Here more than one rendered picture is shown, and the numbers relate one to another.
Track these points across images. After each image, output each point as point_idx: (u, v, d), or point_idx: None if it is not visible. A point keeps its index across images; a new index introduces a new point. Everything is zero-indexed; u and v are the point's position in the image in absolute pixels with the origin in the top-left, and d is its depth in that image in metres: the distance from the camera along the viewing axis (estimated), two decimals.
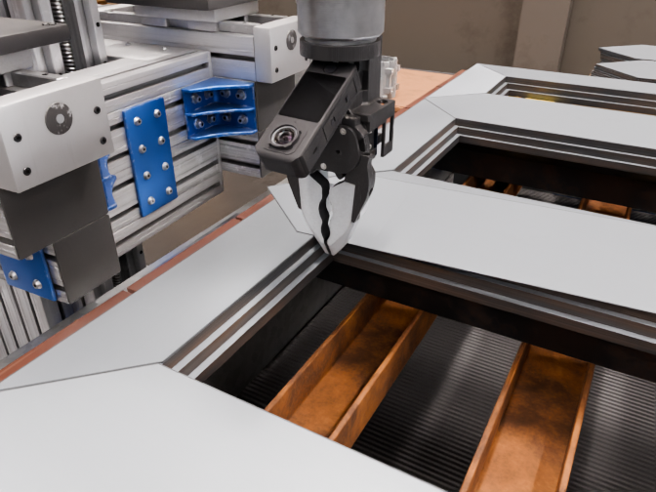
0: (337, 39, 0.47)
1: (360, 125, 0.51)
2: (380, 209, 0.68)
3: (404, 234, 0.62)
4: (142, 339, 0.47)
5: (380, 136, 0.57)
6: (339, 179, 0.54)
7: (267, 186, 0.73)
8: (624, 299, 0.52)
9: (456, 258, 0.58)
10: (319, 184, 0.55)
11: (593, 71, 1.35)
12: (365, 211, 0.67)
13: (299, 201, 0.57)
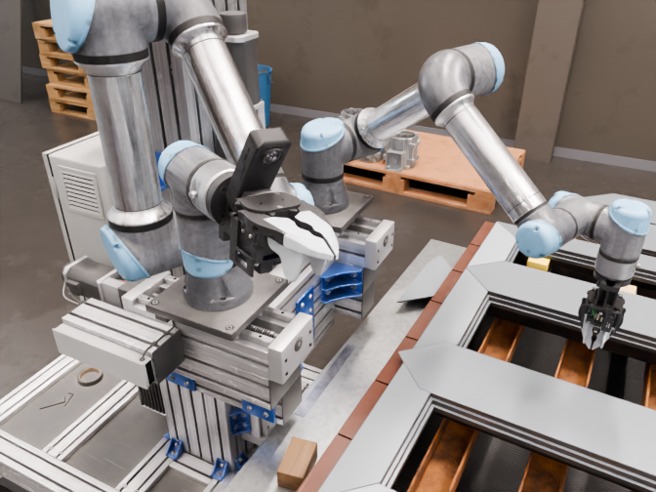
0: None
1: None
2: (460, 373, 1.30)
3: (473, 392, 1.24)
4: (366, 470, 1.07)
5: None
6: (296, 211, 0.65)
7: (397, 351, 1.36)
8: (578, 442, 1.13)
9: (500, 412, 1.20)
10: (285, 218, 0.63)
11: None
12: (452, 374, 1.29)
13: (279, 229, 0.60)
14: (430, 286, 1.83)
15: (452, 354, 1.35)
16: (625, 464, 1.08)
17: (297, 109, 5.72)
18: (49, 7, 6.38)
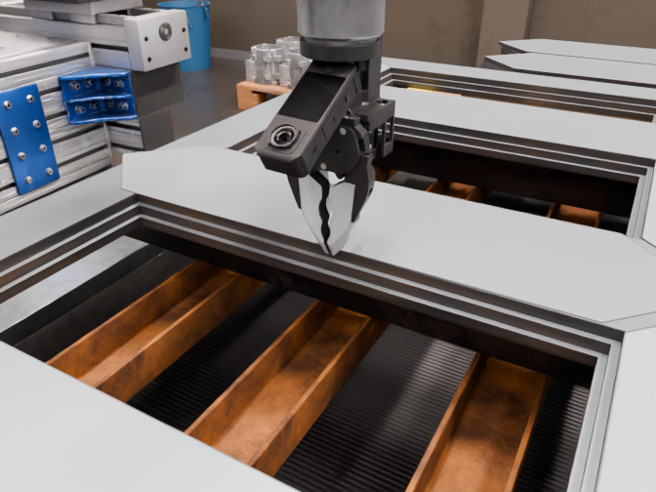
0: (337, 39, 0.47)
1: (360, 125, 0.51)
2: (205, 174, 0.77)
3: (210, 193, 0.71)
4: None
5: (380, 136, 0.57)
6: (339, 179, 0.54)
7: (123, 153, 0.83)
8: (355, 248, 0.60)
9: (239, 213, 0.67)
10: (319, 184, 0.55)
11: (482, 62, 1.42)
12: (191, 175, 0.77)
13: (299, 201, 0.57)
14: None
15: (210, 156, 0.82)
16: (430, 274, 0.56)
17: (243, 53, 5.20)
18: None
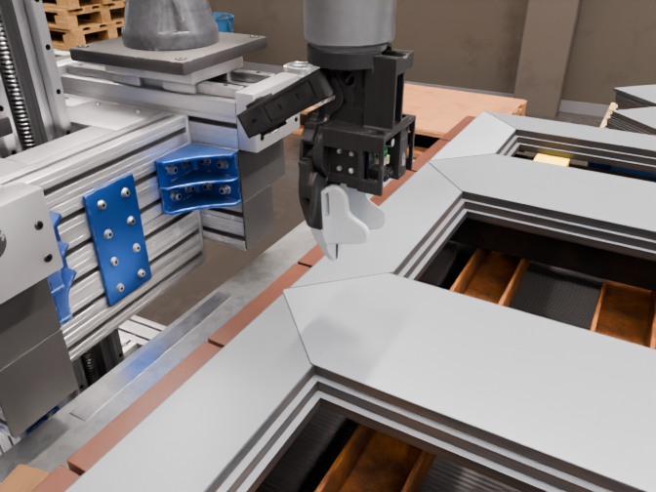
0: (306, 37, 0.48)
1: (312, 131, 0.50)
2: (409, 331, 0.58)
3: (436, 374, 0.53)
4: None
5: (374, 172, 0.49)
6: None
7: (283, 290, 0.64)
8: None
9: (499, 419, 0.48)
10: (326, 181, 0.56)
11: (609, 118, 1.24)
12: (391, 333, 0.58)
13: None
14: None
15: (397, 295, 0.63)
16: None
17: (266, 66, 5.02)
18: None
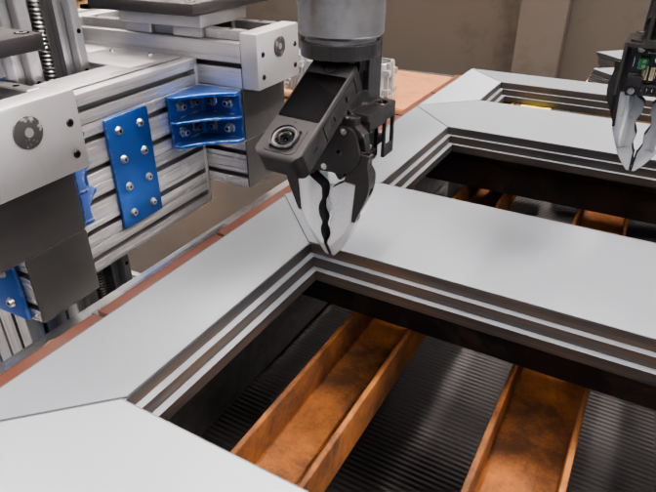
0: (337, 39, 0.47)
1: (360, 125, 0.51)
2: (395, 221, 0.66)
3: (417, 248, 0.61)
4: (106, 371, 0.44)
5: (380, 136, 0.57)
6: (339, 179, 0.54)
7: (284, 193, 0.72)
8: (644, 328, 0.49)
9: (469, 275, 0.56)
10: (319, 184, 0.55)
11: (590, 76, 1.32)
12: (380, 222, 0.66)
13: (299, 201, 0.57)
14: None
15: (387, 197, 0.71)
16: None
17: None
18: None
